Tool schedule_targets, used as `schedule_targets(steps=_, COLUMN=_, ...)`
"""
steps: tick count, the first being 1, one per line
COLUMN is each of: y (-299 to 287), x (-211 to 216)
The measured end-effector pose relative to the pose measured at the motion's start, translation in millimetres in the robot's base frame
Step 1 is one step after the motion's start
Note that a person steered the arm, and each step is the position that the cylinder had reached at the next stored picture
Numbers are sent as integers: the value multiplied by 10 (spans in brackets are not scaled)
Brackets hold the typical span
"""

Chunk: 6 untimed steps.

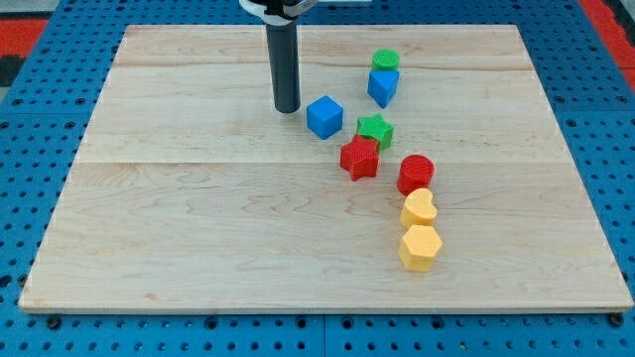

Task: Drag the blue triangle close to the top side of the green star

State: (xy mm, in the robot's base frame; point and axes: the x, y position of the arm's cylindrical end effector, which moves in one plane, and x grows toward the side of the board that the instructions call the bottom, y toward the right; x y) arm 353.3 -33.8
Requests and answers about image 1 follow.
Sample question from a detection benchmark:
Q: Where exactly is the blue triangle block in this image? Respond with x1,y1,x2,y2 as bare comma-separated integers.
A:
367,70,400,108

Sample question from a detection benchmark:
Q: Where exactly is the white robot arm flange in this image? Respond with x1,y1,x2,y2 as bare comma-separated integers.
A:
239,0,318,26

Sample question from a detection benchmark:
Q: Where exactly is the red star block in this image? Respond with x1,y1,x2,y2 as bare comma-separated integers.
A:
339,134,380,181

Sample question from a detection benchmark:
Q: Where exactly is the green star block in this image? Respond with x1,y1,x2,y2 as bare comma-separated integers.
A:
356,113,394,152

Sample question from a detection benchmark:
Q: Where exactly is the blue cube block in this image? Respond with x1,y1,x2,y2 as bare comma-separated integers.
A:
307,95,343,140

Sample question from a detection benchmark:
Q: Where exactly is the red cylinder block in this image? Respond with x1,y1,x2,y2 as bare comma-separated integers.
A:
397,155,436,195

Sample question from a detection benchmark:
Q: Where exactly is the yellow heart block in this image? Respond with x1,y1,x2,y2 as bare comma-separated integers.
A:
400,188,438,228

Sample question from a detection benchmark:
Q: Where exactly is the yellow hexagon block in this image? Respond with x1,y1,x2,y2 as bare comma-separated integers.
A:
398,225,444,272

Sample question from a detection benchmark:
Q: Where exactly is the wooden board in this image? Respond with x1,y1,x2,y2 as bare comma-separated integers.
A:
19,25,633,314

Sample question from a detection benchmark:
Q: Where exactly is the green cylinder block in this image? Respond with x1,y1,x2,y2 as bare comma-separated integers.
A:
371,49,400,71

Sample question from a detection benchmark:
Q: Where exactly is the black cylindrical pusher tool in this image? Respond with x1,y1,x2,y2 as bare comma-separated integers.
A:
266,22,301,114

